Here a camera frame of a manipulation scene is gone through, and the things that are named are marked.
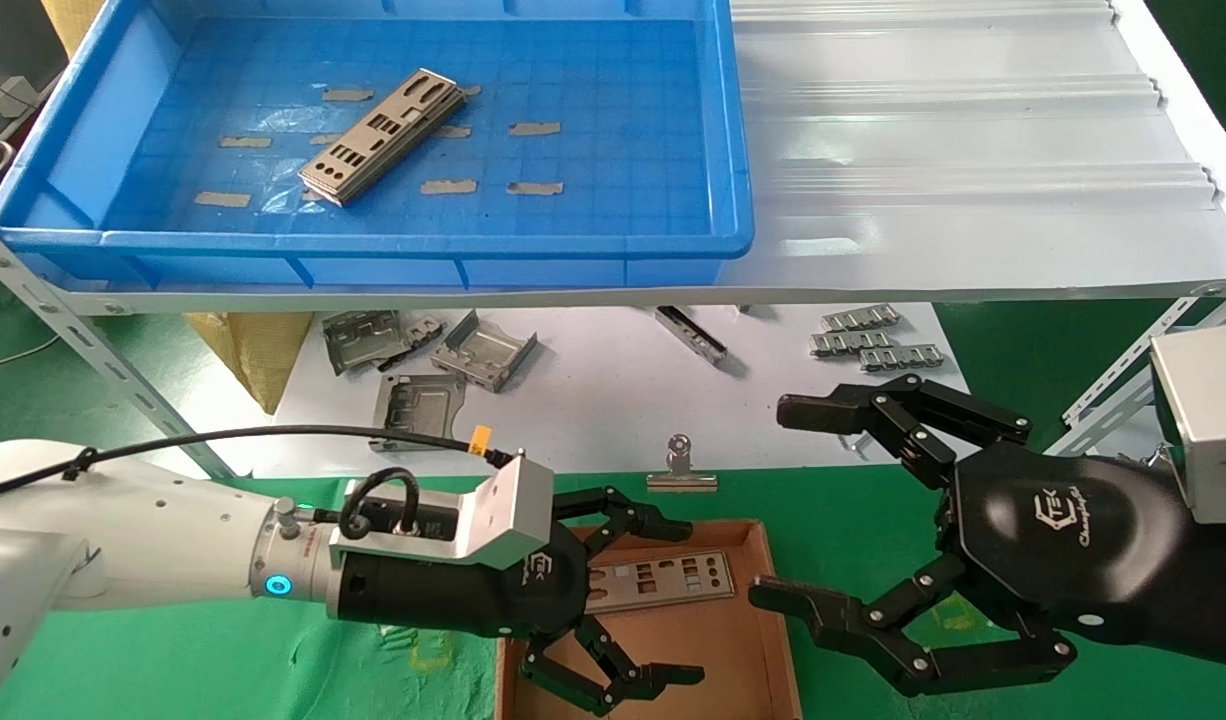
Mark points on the folded grey metal bracket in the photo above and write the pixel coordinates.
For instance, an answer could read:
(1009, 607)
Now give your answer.
(483, 350)

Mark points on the grey metal block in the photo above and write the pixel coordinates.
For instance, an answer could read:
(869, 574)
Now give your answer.
(13, 95)

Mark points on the white paper sheet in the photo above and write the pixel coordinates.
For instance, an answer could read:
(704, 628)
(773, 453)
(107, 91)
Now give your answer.
(593, 400)

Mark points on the brown cardboard box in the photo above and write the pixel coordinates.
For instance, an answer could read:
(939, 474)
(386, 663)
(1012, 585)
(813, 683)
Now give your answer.
(713, 650)

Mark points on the grey stamped metal bracket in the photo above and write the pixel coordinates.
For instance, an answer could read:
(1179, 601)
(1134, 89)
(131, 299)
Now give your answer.
(363, 340)

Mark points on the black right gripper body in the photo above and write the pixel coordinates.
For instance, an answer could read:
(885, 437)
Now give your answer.
(1063, 530)

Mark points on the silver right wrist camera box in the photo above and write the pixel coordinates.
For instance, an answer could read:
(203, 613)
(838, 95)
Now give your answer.
(1203, 420)

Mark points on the yellow woven bag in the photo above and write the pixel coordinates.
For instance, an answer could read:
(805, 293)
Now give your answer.
(73, 20)
(258, 350)

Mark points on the flat stamped metal plate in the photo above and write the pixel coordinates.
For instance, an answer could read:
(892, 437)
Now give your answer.
(418, 400)

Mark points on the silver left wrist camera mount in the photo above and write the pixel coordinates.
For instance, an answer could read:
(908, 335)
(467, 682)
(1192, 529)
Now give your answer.
(513, 510)

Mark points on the notched silver metal strip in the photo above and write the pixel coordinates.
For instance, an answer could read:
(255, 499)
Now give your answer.
(853, 343)
(903, 357)
(858, 318)

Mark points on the blue plastic tray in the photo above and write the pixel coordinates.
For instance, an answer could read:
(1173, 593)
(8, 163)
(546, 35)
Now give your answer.
(593, 160)

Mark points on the long narrow metal strip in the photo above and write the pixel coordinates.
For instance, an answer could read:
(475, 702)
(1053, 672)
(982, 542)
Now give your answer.
(691, 333)

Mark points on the clear crumpled film patch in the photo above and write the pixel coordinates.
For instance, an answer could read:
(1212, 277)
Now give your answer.
(281, 188)

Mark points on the white corrugated shelf panel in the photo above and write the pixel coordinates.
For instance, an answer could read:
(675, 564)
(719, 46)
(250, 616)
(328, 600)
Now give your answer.
(973, 150)

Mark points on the metal shield plates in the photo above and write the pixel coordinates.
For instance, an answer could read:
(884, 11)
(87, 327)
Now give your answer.
(383, 135)
(663, 580)

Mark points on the silver binder clip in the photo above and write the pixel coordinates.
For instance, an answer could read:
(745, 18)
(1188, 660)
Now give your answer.
(681, 482)

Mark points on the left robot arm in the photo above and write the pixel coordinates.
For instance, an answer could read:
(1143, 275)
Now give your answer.
(123, 540)

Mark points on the green cloth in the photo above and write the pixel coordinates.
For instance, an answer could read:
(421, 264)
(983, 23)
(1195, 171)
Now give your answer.
(873, 520)

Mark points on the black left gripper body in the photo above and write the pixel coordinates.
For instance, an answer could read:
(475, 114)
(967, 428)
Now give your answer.
(443, 592)

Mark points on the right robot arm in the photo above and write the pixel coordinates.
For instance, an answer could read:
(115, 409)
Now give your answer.
(1223, 600)

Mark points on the slotted metal angle brace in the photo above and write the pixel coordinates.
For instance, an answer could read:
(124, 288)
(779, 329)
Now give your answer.
(1133, 360)
(73, 330)

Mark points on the small dark metal part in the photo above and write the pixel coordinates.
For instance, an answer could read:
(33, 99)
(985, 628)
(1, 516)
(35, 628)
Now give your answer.
(425, 328)

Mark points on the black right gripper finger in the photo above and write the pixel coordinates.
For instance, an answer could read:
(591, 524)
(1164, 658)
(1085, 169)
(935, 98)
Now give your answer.
(973, 665)
(913, 420)

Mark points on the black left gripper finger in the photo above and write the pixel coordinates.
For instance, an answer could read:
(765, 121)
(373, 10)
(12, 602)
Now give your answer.
(628, 512)
(623, 685)

